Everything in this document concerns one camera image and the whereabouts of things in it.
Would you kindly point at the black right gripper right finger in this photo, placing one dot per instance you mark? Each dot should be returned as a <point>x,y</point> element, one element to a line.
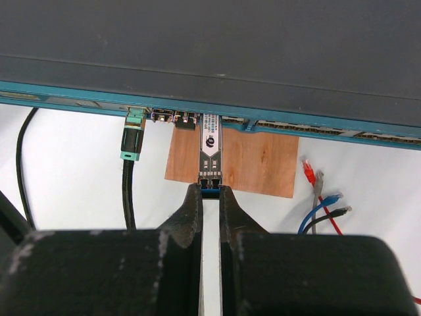
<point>265,273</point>

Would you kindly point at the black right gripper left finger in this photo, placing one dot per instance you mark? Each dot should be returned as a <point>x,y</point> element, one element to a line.
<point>109,272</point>

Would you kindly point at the silver SFP module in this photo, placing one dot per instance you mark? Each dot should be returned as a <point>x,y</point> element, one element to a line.
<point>185,120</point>
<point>210,156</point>
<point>162,115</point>

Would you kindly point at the wooden board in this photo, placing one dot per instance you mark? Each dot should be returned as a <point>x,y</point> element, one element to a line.
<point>260,163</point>

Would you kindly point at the black cable teal plug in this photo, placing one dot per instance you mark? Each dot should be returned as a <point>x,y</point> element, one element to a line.
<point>130,150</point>

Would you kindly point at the dark network switch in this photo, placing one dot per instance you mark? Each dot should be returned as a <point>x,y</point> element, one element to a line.
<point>337,70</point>

